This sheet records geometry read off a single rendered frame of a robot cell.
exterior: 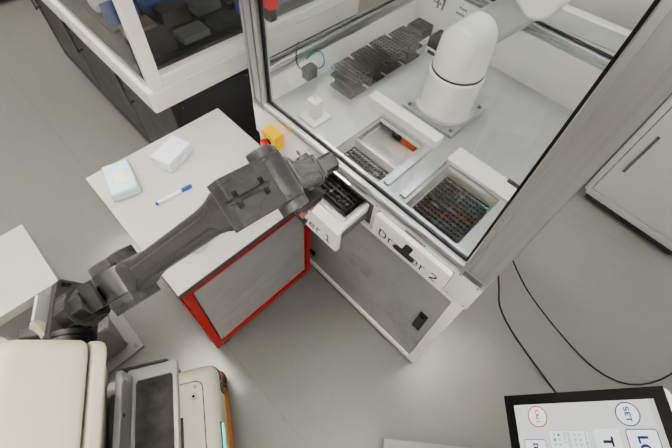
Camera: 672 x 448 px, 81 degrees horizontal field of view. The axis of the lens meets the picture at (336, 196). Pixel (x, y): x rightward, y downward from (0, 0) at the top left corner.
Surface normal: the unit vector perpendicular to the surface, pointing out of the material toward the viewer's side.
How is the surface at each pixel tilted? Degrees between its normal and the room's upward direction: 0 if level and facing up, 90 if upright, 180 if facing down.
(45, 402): 42
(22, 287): 0
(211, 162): 0
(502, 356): 0
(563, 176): 90
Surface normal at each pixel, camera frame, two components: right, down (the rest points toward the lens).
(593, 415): -0.72, -0.45
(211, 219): -0.37, 0.29
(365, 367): 0.06, -0.58
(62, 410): 0.70, -0.55
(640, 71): -0.71, 0.55
